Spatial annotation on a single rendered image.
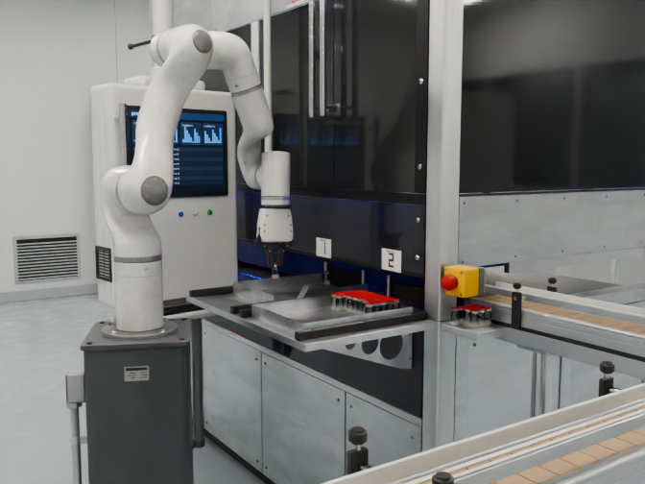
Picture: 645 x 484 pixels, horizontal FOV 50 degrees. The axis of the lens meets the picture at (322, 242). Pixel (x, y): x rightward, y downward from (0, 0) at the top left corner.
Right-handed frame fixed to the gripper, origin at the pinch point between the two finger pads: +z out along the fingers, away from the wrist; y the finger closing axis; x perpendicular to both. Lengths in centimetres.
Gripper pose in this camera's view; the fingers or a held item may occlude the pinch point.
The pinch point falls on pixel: (274, 259)
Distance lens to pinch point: 202.2
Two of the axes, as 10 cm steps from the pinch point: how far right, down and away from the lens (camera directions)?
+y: -9.1, 0.1, -4.2
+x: 4.2, 0.5, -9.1
